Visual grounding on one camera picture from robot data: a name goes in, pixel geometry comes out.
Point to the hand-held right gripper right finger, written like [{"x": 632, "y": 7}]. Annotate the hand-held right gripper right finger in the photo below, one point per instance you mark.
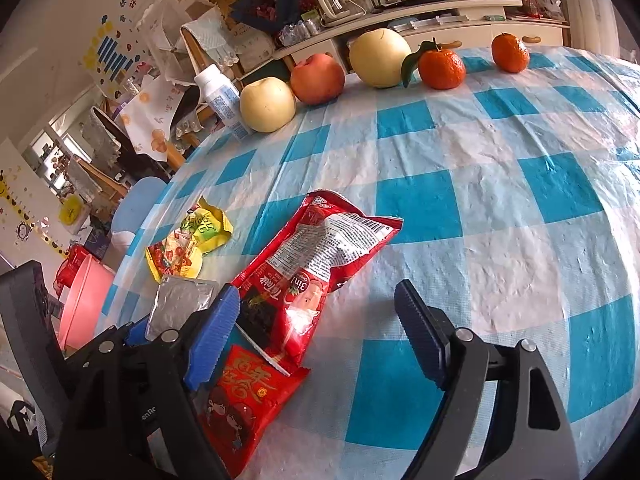
[{"x": 420, "y": 332}]

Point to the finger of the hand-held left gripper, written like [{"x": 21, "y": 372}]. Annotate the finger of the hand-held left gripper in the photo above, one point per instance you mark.
[{"x": 136, "y": 333}]

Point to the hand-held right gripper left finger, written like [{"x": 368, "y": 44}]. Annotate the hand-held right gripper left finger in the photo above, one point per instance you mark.
[{"x": 210, "y": 340}]

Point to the silver foil packet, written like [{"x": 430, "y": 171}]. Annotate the silver foil packet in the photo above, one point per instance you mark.
[{"x": 180, "y": 305}]

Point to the pink plastic basin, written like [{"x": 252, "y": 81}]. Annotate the pink plastic basin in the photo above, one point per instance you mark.
[{"x": 85, "y": 300}]

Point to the red cartoon couple candy bag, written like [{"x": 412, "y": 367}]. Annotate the red cartoon couple candy bag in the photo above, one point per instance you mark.
[{"x": 250, "y": 400}]

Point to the yellow snack wrapper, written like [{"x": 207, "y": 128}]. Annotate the yellow snack wrapper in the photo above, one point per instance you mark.
[{"x": 200, "y": 235}]

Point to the red coffee packet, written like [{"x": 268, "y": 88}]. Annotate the red coffee packet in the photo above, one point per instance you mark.
[{"x": 320, "y": 250}]

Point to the red gift box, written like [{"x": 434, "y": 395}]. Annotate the red gift box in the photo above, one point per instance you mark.
[{"x": 70, "y": 262}]

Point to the yellow bag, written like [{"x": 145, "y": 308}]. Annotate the yellow bag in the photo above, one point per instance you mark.
[{"x": 70, "y": 209}]

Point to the light blue stool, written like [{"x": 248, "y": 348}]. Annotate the light blue stool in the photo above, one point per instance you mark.
[{"x": 137, "y": 210}]

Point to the blue checked tablecloth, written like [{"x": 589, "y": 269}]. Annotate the blue checked tablecloth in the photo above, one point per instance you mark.
[{"x": 500, "y": 210}]

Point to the white orange-print cloth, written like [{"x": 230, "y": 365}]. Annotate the white orange-print cloth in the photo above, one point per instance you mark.
[{"x": 150, "y": 115}]

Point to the small yellow apple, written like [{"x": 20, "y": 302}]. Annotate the small yellow apple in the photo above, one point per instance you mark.
[{"x": 267, "y": 105}]

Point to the white plastic bottle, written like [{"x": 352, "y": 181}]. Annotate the white plastic bottle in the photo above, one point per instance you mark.
[{"x": 217, "y": 95}]

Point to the mandarin with green leaf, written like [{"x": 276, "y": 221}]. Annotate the mandarin with green leaf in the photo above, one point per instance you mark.
[{"x": 442, "y": 67}]

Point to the red apple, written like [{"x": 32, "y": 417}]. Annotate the red apple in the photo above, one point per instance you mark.
[{"x": 317, "y": 77}]

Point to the large yellow pear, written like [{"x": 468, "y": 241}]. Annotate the large yellow pear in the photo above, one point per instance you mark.
[{"x": 380, "y": 57}]

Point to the wooden chair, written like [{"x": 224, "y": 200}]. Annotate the wooden chair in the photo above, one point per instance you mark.
[{"x": 192, "y": 45}]

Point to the leafless mandarin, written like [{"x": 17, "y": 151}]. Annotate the leafless mandarin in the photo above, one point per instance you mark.
[{"x": 510, "y": 52}]

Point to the white lace cloth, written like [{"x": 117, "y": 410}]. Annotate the white lace cloth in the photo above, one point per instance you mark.
[{"x": 210, "y": 35}]

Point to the white cabinet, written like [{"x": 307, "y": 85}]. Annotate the white cabinet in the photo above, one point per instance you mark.
[{"x": 450, "y": 25}]

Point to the dark blue flower bouquet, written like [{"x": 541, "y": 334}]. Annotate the dark blue flower bouquet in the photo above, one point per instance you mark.
[{"x": 265, "y": 7}]

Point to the giraffe wall sticker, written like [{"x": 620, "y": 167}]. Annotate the giraffe wall sticker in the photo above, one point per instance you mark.
[{"x": 20, "y": 220}]

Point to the blue and yellow wall stickers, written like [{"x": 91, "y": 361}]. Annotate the blue and yellow wall stickers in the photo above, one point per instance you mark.
[{"x": 110, "y": 50}]

